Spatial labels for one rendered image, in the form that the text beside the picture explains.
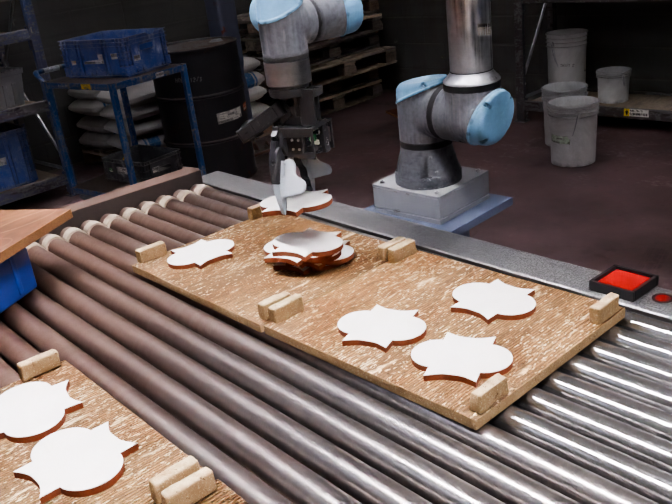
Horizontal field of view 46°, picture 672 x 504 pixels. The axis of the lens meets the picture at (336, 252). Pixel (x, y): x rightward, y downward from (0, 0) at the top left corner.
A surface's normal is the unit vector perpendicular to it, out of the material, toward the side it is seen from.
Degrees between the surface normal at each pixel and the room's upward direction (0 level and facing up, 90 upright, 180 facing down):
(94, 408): 0
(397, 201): 90
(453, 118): 91
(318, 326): 0
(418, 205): 90
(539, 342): 0
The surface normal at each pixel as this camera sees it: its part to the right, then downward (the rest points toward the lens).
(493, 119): 0.68, 0.35
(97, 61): -0.47, 0.42
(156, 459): -0.11, -0.92
